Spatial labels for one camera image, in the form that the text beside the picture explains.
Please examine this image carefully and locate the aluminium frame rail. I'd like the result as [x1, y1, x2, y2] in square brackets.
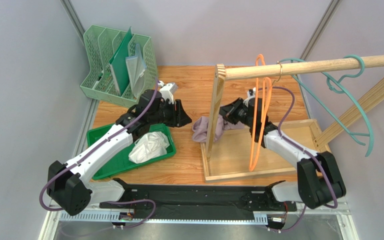
[38, 186, 359, 240]

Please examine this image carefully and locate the dark green folder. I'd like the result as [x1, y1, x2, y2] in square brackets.
[109, 27, 133, 96]

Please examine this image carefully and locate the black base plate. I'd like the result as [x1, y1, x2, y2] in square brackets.
[99, 179, 292, 221]

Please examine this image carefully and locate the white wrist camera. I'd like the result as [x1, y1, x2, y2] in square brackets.
[246, 87, 258, 98]
[158, 81, 178, 104]

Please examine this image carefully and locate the mauve tank top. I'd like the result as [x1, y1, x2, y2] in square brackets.
[192, 108, 245, 143]

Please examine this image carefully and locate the grey mesh pouch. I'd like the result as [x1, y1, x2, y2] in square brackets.
[125, 43, 147, 98]

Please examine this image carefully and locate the green plastic tray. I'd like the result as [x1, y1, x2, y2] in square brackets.
[92, 123, 177, 181]

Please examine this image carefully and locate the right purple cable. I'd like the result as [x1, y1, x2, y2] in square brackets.
[257, 86, 339, 233]

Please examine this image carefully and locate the orange velvet hanger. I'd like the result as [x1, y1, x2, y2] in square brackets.
[248, 61, 283, 172]

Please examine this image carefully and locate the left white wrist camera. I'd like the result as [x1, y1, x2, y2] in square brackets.
[158, 81, 178, 104]

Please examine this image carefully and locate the light green file organizer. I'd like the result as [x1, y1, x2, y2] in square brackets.
[80, 25, 159, 108]

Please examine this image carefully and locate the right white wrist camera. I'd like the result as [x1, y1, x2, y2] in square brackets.
[246, 87, 258, 98]

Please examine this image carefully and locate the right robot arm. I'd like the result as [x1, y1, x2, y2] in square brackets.
[219, 98, 347, 209]

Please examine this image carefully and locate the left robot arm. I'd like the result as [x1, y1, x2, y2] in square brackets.
[39, 89, 192, 216]

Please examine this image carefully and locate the white tank top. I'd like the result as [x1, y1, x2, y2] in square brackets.
[128, 131, 170, 164]

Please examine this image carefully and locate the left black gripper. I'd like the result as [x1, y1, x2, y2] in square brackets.
[148, 98, 193, 128]

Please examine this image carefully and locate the wooden clothes rack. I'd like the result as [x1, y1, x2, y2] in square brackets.
[201, 55, 384, 183]

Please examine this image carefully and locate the teal hanger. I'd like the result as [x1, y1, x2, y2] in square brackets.
[276, 54, 375, 158]

